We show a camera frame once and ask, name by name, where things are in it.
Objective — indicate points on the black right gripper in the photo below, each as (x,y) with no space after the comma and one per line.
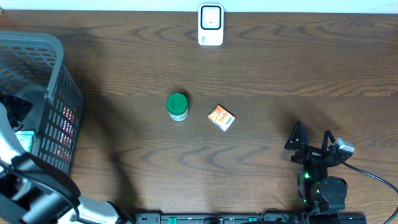
(313,153)

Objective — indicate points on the orange small box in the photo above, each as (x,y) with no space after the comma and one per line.
(221,118)

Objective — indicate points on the green lid jar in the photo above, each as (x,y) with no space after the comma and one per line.
(177,106)

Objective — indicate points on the teal wet wipes pack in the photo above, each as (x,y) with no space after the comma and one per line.
(25,140)

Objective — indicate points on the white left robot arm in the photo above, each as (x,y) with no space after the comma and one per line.
(33,191)

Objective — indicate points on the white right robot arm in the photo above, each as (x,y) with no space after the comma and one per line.
(321,192)

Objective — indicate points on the white barcode scanner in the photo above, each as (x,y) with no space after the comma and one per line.
(210,24)

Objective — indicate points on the grey plastic basket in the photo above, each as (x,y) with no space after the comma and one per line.
(32,69)

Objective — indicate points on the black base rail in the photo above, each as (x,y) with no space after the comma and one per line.
(272,216)

